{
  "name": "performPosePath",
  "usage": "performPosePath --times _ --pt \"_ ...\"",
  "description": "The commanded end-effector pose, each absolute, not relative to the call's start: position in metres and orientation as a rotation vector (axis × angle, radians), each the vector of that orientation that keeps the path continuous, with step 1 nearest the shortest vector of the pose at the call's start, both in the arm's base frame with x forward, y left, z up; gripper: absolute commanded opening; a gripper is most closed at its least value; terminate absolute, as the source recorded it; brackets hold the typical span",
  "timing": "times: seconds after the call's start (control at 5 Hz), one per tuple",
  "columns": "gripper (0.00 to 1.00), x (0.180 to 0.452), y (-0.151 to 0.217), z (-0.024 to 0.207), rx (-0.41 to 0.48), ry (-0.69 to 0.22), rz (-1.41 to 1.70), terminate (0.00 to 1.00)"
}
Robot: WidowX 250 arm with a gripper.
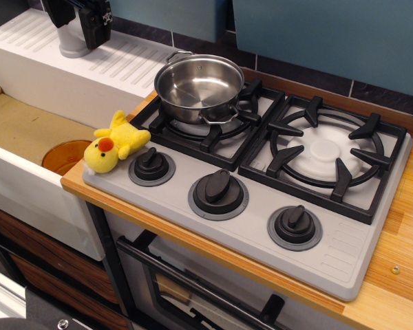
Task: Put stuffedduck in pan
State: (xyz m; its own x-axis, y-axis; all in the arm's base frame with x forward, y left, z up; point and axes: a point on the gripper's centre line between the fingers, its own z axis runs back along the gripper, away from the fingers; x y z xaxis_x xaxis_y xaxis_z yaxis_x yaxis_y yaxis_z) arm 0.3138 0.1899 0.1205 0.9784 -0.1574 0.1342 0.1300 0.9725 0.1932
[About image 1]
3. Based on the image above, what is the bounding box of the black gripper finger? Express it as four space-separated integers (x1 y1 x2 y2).
42 0 76 28
78 1 112 50

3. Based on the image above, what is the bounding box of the yellow stuffed duck toy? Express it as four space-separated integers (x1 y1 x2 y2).
83 110 151 173

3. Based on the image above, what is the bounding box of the stainless steel pan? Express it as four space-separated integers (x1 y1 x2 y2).
154 50 244 125

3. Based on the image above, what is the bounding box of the grey toy faucet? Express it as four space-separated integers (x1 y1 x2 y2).
57 9 91 58

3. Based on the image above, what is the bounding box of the white toy sink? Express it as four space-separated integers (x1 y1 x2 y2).
0 9 172 261

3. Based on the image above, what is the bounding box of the teal cabinet left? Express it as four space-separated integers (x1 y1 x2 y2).
111 0 228 42

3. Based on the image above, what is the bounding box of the teal cabinet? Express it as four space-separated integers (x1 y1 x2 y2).
111 0 228 42
233 1 413 96

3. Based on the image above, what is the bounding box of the orange plastic bowl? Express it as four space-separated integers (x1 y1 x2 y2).
41 140 91 176

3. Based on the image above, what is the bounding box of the black left stove knob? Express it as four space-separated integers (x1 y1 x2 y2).
128 147 176 187

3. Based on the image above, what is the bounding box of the black stove knob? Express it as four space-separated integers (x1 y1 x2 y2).
128 147 176 187
267 205 323 252
188 169 249 221

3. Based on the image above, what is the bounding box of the black left burner grate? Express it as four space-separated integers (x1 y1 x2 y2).
131 79 286 171

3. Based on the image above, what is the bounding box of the black burner grate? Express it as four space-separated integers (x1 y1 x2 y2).
131 79 286 171
239 96 408 224

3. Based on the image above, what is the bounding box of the black middle stove knob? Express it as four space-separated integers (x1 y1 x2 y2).
188 169 249 221

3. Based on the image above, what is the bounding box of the grey toy stove top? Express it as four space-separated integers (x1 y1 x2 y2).
81 82 413 303

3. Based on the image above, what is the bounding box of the wooden drawer front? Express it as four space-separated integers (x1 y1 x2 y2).
0 210 131 329

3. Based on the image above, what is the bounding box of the white right burner cap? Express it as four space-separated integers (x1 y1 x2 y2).
277 124 375 183

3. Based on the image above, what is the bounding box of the black right burner grate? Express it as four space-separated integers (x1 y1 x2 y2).
239 96 408 224

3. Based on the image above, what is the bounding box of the teal cabinet right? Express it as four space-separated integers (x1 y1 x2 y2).
233 1 413 96

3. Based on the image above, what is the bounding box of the black right stove knob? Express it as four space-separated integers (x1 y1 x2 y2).
267 205 323 252

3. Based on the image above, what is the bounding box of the white oven door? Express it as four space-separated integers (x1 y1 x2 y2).
116 230 341 329

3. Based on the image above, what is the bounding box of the black oven door handle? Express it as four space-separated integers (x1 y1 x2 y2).
116 230 285 329

